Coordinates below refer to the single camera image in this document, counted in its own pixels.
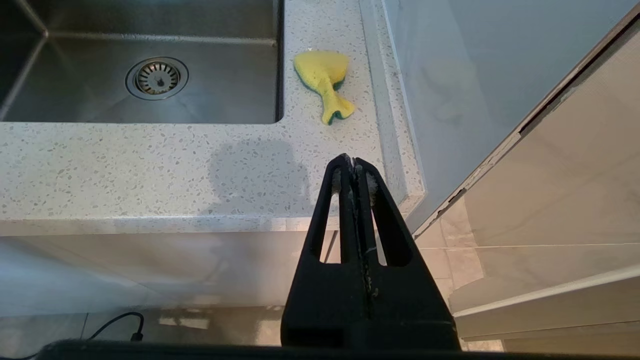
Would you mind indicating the yellow fish-shaped sponge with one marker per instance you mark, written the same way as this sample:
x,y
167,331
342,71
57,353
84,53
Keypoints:
x,y
320,72

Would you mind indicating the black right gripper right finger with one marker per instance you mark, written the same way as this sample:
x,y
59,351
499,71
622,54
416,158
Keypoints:
x,y
410,305

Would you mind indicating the stainless steel sink basin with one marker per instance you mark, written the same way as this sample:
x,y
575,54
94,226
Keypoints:
x,y
150,25

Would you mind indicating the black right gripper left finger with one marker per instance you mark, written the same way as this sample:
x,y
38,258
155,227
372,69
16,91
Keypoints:
x,y
325,305

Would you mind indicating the round metal drain strainer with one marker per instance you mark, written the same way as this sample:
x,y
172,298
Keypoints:
x,y
157,78

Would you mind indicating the beige glossy cabinet panel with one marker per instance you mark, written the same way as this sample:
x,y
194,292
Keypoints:
x,y
575,175

